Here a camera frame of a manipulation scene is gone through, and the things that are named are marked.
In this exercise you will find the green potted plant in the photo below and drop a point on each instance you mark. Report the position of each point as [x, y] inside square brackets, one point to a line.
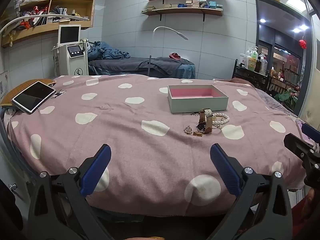
[287, 98]

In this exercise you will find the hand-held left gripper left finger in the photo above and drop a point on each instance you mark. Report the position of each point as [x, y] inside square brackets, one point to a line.
[97, 167]

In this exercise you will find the crumpled blue sheet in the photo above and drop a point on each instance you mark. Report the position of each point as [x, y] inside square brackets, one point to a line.
[107, 51]

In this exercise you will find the dark display rack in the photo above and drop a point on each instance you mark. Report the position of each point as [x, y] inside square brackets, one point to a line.
[282, 83]

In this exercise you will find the white wall notice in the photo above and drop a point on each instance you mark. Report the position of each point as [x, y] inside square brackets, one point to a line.
[3, 87]

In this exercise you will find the pink polka dot blanket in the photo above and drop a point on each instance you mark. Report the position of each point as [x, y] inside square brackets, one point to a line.
[125, 142]

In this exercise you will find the white beauty machine with screen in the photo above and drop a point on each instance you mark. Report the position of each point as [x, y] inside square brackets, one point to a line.
[75, 62]

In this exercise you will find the pink slim device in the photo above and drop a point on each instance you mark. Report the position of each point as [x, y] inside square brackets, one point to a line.
[300, 127]

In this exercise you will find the pale green box pink lining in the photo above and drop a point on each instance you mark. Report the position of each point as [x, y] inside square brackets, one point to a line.
[197, 105]

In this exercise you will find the brown woven mat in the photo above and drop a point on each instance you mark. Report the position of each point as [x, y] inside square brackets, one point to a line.
[15, 91]

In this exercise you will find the dusty pink cloth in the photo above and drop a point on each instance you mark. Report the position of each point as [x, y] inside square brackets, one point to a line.
[241, 82]

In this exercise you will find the pile of colourful clothes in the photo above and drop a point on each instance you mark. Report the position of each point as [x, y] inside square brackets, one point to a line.
[32, 17]

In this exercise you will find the black metal trolley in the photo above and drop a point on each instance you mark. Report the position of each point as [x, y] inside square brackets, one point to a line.
[247, 76]

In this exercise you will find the white framed tablet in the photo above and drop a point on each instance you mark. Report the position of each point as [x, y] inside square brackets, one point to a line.
[33, 96]

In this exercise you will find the dark grey towel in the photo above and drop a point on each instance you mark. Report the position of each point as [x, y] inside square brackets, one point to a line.
[165, 62]

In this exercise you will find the red hanging ornament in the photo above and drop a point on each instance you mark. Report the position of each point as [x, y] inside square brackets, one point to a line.
[303, 43]

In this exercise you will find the folded grey cloth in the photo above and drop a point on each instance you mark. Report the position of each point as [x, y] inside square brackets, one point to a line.
[58, 11]

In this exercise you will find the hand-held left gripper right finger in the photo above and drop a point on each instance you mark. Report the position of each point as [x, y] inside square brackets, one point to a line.
[225, 170]

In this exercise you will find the red cloth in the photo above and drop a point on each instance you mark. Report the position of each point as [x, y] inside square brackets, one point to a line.
[175, 56]

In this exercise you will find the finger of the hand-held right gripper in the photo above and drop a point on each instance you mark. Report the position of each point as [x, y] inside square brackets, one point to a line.
[310, 131]
[297, 143]

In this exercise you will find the mauve knitted blanket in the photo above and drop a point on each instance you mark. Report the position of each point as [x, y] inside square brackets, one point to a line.
[272, 102]

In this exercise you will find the cluster of toiletry bottles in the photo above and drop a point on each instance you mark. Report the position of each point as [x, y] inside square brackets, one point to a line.
[252, 60]

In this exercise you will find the white floor lamp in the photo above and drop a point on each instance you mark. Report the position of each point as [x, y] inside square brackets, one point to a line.
[165, 28]

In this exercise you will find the wall shelves with books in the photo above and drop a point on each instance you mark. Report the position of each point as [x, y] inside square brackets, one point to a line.
[197, 2]

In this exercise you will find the massage bed with blue cover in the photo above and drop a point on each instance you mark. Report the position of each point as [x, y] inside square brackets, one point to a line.
[120, 67]

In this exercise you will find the wooden open wall cabinet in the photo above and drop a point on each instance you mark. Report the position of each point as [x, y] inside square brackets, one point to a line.
[92, 5]

